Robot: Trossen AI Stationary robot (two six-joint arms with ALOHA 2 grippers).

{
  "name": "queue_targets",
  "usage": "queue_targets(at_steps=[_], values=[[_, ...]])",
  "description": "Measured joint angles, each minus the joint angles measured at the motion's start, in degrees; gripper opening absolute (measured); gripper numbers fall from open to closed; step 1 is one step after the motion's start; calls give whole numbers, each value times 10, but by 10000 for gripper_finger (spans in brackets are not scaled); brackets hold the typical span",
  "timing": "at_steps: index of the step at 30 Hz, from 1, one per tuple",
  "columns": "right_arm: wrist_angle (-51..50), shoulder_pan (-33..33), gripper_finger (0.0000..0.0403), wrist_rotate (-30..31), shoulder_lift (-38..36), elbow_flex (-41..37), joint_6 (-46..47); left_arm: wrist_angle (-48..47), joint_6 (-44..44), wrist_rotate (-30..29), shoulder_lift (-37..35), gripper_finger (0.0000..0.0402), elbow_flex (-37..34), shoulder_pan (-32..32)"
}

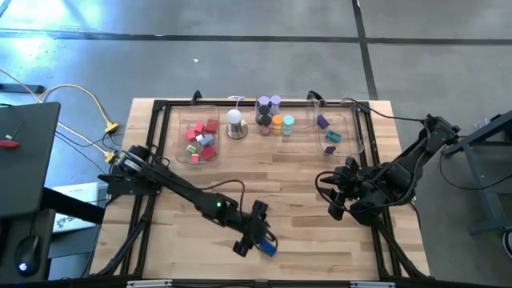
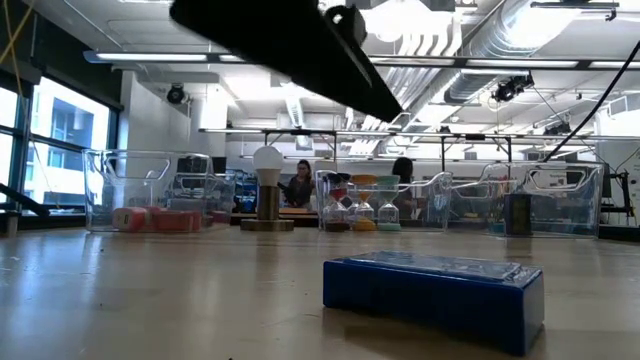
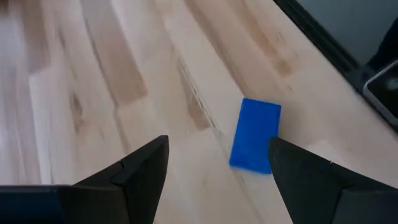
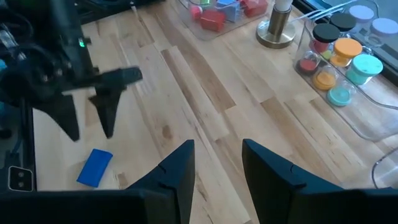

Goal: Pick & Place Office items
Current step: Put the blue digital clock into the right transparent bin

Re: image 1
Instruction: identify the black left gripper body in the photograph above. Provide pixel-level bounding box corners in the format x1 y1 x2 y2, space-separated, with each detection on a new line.
238 214 275 247

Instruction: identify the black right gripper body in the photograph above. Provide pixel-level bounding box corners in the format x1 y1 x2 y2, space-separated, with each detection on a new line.
343 167 395 226

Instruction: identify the blue small calculator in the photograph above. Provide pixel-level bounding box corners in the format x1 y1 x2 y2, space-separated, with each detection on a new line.
258 239 279 258

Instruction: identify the teal hourglass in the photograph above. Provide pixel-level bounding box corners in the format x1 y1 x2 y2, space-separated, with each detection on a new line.
282 114 295 137

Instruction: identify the black hourglass red sand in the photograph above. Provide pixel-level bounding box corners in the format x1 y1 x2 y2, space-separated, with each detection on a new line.
259 114 273 137

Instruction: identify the clear plastic bin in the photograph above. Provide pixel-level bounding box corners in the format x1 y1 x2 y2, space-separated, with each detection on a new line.
174 104 222 166
315 98 366 158
254 97 318 138

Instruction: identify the white bulb brass lamp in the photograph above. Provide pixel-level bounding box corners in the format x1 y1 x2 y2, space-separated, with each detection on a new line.
225 108 250 141

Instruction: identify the blue-grey metal table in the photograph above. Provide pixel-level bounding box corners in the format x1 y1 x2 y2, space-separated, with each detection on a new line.
442 110 512 235

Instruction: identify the white printed box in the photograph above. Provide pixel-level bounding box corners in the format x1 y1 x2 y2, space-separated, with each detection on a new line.
51 182 100 234

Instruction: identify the black desk support bar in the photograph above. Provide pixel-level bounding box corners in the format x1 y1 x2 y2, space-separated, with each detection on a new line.
39 186 106 226

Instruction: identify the black computer mouse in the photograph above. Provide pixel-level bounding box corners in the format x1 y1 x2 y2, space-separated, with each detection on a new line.
14 234 42 278

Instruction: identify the black lower desk shelf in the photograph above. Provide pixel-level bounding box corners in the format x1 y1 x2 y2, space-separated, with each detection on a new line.
0 207 56 286

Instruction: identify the black floor bar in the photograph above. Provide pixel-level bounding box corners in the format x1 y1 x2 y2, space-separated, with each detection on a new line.
0 83 46 95

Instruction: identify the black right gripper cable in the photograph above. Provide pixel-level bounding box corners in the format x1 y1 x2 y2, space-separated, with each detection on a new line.
314 170 353 213

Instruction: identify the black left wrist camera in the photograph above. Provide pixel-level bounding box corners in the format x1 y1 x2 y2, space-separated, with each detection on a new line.
251 199 270 219

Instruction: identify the silver metal bracket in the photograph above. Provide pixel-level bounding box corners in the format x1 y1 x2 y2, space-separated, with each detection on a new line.
350 281 398 288
126 279 174 288

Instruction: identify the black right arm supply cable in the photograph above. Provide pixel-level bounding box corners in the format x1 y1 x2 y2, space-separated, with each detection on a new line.
306 90 431 123

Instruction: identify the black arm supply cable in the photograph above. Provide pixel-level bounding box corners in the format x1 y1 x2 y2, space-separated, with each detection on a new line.
306 90 431 123
54 130 125 169

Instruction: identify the black floor cable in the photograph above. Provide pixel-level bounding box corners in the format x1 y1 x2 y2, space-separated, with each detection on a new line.
438 143 512 191

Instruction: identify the white lamp cable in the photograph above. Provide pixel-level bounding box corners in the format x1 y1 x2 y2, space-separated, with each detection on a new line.
226 94 246 111

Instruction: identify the black aluminium table frame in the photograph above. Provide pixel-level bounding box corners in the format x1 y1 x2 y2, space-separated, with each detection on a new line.
90 98 432 281

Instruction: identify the yellow cable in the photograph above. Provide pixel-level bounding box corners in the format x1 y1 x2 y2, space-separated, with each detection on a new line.
0 68 118 164
38 83 120 134

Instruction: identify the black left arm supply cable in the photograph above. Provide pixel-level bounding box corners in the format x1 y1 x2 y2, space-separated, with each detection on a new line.
54 130 125 169

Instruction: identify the red handled screwdriver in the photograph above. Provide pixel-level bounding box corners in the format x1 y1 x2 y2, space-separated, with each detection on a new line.
0 118 27 150

